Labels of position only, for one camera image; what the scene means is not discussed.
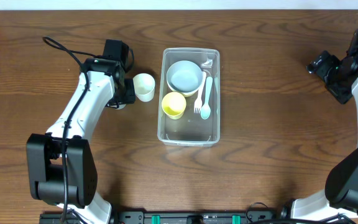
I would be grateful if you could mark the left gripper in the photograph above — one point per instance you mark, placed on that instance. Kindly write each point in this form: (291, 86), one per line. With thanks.
(129, 96)

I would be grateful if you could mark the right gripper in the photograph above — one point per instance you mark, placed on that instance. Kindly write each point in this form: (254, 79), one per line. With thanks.
(323, 66)

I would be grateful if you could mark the grey cup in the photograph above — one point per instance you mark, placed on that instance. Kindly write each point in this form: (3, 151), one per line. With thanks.
(119, 107)

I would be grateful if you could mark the white cup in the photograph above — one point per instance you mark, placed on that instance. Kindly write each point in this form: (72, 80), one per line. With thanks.
(144, 85)

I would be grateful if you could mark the yellow cup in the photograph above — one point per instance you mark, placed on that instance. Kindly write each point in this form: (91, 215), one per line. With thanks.
(174, 105)

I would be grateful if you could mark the grey bowl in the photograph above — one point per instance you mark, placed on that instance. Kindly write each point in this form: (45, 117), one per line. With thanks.
(184, 76)

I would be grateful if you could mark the yellow bowl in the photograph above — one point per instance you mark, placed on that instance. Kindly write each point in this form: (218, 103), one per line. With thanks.
(187, 94)

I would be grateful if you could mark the white plastic fork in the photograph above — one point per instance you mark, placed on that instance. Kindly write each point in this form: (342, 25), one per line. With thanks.
(198, 102)

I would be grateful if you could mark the pale blue plastic spoon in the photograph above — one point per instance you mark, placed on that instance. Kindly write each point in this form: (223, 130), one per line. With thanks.
(205, 109)

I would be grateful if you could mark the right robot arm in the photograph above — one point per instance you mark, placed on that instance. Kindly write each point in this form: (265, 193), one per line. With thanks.
(338, 201)

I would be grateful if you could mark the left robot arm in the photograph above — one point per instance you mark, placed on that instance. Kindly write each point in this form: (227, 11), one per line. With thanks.
(60, 163)

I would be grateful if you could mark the clear plastic container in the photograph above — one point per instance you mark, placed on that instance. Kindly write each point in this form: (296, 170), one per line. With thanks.
(191, 129)

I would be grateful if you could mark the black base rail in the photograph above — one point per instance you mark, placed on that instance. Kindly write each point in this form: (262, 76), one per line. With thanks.
(191, 218)

